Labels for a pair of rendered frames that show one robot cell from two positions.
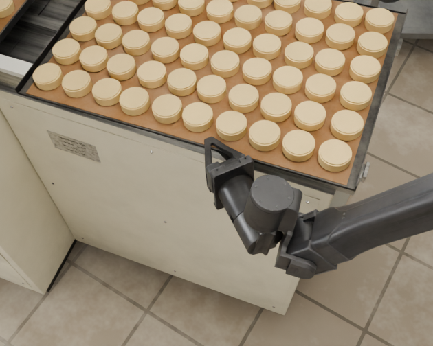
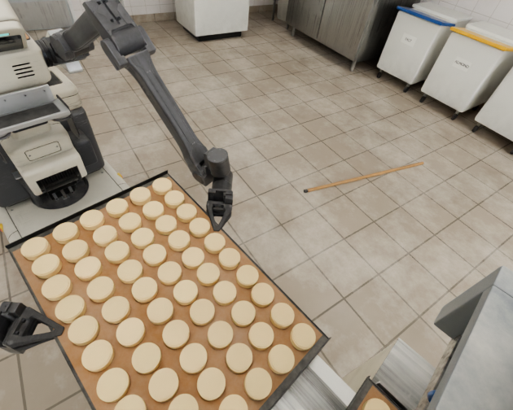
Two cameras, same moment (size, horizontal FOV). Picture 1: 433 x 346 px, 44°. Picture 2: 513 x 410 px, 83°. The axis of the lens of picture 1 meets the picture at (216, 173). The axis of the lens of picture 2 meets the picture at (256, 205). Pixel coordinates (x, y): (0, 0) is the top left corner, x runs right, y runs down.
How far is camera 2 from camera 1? 0.90 m
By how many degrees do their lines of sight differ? 71
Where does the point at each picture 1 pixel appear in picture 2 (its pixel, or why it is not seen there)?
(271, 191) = (217, 154)
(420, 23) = not seen: outside the picture
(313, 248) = not seen: hidden behind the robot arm
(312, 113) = (152, 207)
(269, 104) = (169, 224)
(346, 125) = (142, 192)
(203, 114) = (212, 238)
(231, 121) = (199, 225)
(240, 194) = (223, 186)
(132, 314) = not seen: hidden behind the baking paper
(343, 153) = (159, 181)
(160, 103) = (233, 259)
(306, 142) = (171, 194)
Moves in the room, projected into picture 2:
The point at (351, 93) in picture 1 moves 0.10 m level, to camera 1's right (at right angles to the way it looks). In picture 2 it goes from (120, 206) to (88, 191)
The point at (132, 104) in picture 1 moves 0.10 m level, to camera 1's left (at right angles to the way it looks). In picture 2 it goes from (251, 269) to (291, 289)
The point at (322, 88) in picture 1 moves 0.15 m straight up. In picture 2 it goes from (132, 216) to (116, 170)
